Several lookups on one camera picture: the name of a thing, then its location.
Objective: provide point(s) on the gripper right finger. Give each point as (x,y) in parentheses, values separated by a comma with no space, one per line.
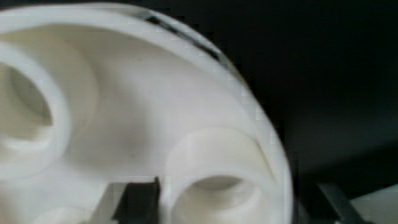
(348,216)

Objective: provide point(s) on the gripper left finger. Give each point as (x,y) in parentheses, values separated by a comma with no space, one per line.
(137,210)

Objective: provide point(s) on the white round stool seat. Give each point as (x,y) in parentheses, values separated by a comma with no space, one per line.
(126,108)

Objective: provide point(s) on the white L-shaped obstacle fence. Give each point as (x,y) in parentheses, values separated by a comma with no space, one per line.
(376,207)

